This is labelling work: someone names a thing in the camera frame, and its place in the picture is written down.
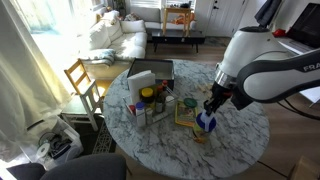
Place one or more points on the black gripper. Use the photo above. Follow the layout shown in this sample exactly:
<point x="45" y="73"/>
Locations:
<point x="221" y="95"/>

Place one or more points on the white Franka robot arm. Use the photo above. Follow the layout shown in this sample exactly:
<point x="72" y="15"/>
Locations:
<point x="253" y="53"/>

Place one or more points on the green round lid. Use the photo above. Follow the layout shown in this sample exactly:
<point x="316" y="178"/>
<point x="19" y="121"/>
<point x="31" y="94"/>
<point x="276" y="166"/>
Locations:
<point x="190" y="102"/>

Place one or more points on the dark jar with yellow lid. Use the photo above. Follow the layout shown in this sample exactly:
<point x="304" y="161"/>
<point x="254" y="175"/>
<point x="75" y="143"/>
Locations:
<point x="147" y="95"/>

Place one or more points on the small jar with red lid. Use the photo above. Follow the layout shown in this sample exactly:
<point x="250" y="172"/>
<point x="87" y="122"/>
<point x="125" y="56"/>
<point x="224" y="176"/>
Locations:
<point x="132" y="109"/>

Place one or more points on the yellow dog picture book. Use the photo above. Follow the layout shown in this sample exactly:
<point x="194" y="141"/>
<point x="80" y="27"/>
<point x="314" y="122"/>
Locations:
<point x="185" y="115"/>

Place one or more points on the small white jar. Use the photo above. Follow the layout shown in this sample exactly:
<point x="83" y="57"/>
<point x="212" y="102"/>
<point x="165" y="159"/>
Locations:
<point x="170" y="105"/>

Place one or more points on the sauce bottle with red cap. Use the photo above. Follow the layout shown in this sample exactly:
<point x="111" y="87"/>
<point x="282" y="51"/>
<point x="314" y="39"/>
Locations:
<point x="160" y="98"/>

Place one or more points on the glass shaker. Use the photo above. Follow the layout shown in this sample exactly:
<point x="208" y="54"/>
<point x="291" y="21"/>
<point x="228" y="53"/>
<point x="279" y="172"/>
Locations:
<point x="149" y="116"/>

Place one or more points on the white bottle with blue cap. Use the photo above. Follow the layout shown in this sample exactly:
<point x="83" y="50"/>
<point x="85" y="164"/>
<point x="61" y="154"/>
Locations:
<point x="140" y="115"/>

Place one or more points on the white napkin stack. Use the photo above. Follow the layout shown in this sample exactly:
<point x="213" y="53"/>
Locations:
<point x="140" y="83"/>

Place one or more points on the black coffee table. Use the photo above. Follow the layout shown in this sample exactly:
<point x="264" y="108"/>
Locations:
<point x="176" y="35"/>

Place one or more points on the white door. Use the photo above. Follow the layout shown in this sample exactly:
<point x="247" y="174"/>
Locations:
<point x="223" y="16"/>

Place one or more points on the red object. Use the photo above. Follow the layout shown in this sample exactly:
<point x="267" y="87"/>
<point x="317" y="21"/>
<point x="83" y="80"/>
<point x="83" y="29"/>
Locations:
<point x="279" y="33"/>

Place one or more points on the white cabinet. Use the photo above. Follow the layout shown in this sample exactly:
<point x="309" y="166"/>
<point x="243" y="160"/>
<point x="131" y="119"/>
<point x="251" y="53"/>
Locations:
<point x="293" y="46"/>

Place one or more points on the wooden side table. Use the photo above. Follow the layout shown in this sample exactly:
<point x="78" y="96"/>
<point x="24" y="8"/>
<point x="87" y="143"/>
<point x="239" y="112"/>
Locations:
<point x="176" y="10"/>

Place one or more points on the white sofa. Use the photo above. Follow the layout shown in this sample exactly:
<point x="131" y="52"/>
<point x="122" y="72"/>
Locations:
<point x="123" y="43"/>

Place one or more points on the dark hanging jacket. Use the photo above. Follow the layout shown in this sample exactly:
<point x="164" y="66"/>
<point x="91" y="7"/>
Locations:
<point x="266" y="11"/>

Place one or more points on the patterned rug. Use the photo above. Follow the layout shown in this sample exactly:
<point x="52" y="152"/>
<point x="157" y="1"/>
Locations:
<point x="105" y="140"/>

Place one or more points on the grey sofa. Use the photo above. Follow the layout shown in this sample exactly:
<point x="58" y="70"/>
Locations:
<point x="148" y="15"/>

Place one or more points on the brown cardboard box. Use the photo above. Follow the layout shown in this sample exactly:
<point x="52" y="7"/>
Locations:
<point x="305" y="170"/>

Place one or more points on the floral cushion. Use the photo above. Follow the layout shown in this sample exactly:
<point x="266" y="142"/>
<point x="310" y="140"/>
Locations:
<point x="133" y="16"/>

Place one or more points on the small white stool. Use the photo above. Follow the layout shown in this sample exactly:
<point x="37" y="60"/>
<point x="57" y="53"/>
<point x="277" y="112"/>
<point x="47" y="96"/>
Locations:
<point x="90" y="100"/>

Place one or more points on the grey patterned blanket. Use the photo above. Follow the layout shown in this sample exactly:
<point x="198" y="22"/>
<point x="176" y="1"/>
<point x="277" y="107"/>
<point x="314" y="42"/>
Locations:
<point x="98" y="56"/>

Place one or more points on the black monitor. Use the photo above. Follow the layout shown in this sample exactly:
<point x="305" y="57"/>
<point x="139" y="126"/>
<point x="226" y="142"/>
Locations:
<point x="308" y="23"/>

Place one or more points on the wooden chair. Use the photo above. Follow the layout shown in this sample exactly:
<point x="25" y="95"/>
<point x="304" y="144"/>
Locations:
<point x="78" y="75"/>

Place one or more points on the grey office chair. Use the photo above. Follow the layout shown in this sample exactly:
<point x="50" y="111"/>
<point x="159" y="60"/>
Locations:
<point x="76" y="168"/>

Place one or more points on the clear plastic storage bin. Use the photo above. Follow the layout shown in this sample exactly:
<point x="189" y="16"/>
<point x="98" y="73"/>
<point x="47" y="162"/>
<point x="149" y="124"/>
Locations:
<point x="56" y="146"/>

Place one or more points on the white curtain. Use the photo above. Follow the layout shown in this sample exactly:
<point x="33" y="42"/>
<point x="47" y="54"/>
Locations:
<point x="20" y="83"/>

